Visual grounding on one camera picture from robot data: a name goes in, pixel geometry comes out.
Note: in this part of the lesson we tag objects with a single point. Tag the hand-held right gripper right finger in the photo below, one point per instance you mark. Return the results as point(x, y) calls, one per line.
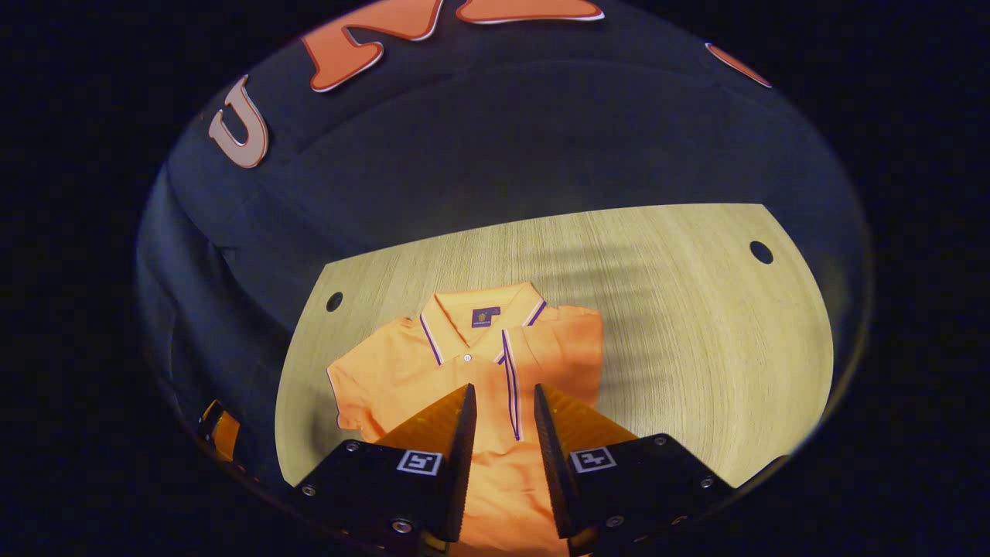
point(553, 464)

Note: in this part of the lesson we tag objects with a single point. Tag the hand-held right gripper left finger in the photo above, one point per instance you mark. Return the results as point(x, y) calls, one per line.
point(456, 464)

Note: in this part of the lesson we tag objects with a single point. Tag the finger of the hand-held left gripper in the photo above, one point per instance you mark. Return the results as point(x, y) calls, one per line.
point(224, 437)

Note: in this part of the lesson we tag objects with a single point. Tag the orange T-shirt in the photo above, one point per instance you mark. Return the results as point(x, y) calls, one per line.
point(402, 371)

